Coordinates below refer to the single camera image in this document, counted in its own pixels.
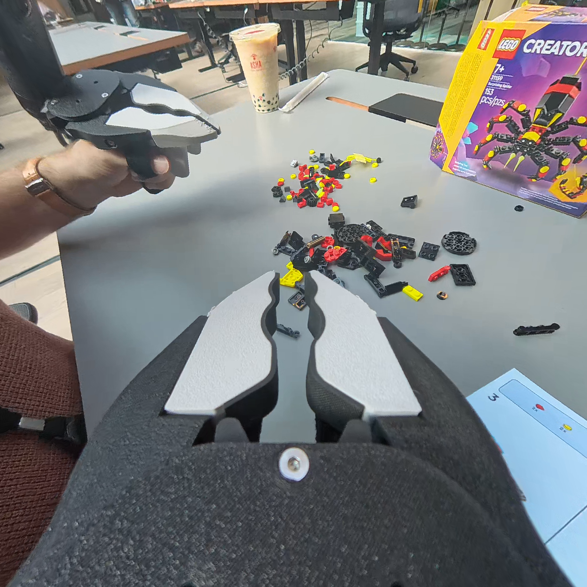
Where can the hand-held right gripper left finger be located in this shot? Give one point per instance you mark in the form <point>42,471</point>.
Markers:
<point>224,357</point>

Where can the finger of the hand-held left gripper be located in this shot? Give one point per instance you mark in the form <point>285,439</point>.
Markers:
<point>151,121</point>
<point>158,95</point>

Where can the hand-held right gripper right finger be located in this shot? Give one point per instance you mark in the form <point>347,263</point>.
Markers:
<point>362,362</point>

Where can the pile of large black red bricks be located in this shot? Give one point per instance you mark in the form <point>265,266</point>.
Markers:
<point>353,236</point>

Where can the grey desk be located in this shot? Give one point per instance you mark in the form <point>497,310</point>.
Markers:
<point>183,252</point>

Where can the long wood-edged desk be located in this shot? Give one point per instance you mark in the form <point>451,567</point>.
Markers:
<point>302,11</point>

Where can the person's left hand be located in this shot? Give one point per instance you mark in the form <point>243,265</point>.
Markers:
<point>91,174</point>

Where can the small black clip brick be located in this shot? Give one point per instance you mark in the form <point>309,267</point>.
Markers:
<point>288,331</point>

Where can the yellow flat plate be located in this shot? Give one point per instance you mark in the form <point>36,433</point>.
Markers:
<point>412,292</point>

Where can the brown wrist watch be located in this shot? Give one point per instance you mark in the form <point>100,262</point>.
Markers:
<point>34,183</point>

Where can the bubble tea cup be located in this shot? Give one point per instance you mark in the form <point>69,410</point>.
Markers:
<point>259,69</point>

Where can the red curved brick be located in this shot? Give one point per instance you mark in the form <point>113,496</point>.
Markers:
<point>439,274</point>

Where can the black square plate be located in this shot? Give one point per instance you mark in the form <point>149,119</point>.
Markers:
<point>429,251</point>

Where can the black rectangular plate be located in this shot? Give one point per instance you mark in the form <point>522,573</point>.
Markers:
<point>462,275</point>

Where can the white wrapped straw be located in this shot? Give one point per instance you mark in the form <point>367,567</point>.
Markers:
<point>305,91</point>

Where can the black round plate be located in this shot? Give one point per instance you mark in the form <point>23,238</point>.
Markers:
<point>458,243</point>

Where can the black angled brick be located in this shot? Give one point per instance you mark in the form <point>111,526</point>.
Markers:
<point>409,201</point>

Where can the pile of small red yellow bricks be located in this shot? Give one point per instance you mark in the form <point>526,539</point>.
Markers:
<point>312,183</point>

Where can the long black beam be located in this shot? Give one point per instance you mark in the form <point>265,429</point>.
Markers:
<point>536,329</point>

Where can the open light blue instruction booklet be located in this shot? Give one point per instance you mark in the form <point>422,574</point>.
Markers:
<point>541,435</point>

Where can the translucent yellow toy piece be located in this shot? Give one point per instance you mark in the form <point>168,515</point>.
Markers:
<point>357,159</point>

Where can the dark shoe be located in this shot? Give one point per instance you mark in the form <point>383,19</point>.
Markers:
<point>23,312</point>

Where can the black office chair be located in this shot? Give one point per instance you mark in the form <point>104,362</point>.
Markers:
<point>390,20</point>

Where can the purple yellow toy box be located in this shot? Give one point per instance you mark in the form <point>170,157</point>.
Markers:
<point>527,114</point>

